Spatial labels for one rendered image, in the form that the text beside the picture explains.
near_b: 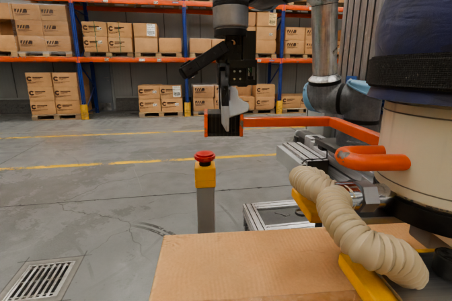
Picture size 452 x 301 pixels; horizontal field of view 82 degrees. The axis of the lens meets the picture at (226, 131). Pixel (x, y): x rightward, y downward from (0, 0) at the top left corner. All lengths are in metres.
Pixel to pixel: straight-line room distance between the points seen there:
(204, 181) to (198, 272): 0.38
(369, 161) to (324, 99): 0.67
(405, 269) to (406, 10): 0.28
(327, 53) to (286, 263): 0.71
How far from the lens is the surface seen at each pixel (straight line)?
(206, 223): 0.94
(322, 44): 1.00
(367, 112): 1.00
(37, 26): 8.17
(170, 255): 0.58
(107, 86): 8.97
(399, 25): 0.39
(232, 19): 0.56
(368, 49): 1.25
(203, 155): 0.84
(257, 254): 0.58
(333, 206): 0.34
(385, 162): 0.38
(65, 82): 8.00
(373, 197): 0.41
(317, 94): 1.03
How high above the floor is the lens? 1.31
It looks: 14 degrees down
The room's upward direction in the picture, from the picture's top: straight up
